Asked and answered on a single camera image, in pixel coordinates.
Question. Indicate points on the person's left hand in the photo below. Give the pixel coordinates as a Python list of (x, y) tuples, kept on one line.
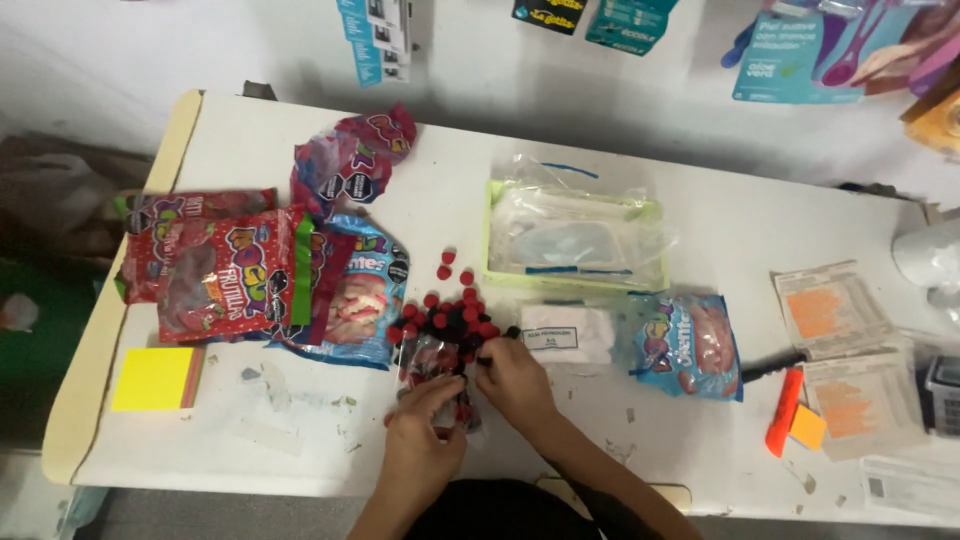
[(420, 446)]

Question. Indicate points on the person's right hand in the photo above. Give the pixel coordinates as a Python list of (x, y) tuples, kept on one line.
[(521, 386)]

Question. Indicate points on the person's right fingers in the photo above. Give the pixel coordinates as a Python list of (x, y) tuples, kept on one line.
[(496, 360)]

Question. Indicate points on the person's left fingers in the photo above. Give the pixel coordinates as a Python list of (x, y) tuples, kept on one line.
[(442, 391)]

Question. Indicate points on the small clear candy-filled bag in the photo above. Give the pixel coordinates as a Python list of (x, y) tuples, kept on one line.
[(439, 375)]

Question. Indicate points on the pile of red black gummies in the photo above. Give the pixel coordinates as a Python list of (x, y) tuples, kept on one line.
[(457, 311)]

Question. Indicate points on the pack of small white bags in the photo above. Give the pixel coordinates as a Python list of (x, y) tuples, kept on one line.
[(566, 334)]

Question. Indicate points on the blue teeth gummy bag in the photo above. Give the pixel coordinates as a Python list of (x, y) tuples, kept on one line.
[(367, 300), (686, 345)]

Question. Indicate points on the person's black clothing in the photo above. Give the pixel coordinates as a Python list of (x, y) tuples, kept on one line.
[(502, 514)]

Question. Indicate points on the clear plastic zip bags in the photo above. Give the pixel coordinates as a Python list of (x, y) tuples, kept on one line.
[(577, 225)]

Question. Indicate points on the dark red candy bag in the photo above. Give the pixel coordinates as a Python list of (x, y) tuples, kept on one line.
[(326, 285)]

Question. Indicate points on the red strawberry gummy bag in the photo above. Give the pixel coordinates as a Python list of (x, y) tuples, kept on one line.
[(225, 274)]

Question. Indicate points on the crumpled empty red candy bag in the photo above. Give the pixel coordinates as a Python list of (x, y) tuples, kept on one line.
[(349, 161)]

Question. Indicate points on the black marker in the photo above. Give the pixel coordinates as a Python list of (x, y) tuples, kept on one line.
[(772, 367)]

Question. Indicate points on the yellow sticky note pad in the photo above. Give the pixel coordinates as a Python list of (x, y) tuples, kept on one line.
[(154, 379)]

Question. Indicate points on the orange highlighter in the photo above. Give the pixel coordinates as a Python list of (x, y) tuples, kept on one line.
[(784, 412)]

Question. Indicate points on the orange sticky note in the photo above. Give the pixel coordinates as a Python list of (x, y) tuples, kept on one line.
[(808, 427)]

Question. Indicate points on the red gummy bag green edge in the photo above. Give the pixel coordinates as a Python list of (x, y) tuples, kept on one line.
[(161, 232)]

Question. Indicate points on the printed sheet with orange marks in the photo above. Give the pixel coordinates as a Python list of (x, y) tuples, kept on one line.
[(829, 307), (862, 401)]

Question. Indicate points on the hanging blue card strip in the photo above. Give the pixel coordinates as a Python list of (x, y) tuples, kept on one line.
[(375, 37)]

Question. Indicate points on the hanging black packet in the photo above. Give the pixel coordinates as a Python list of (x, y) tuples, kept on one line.
[(547, 13)]

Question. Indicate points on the hanging teal packet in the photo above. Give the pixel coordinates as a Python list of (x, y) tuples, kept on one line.
[(630, 26)]

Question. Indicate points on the light blue razor pack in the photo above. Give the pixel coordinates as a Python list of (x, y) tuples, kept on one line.
[(787, 64)]

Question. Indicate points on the brown bag heap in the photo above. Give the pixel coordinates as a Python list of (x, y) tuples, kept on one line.
[(60, 195)]

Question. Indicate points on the white paper receipt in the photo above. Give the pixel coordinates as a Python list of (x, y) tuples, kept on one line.
[(911, 484)]

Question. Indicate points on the clear plastic roll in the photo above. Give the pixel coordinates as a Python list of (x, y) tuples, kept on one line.
[(930, 259)]

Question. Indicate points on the grey calculator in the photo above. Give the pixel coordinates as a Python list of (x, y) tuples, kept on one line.
[(945, 394)]

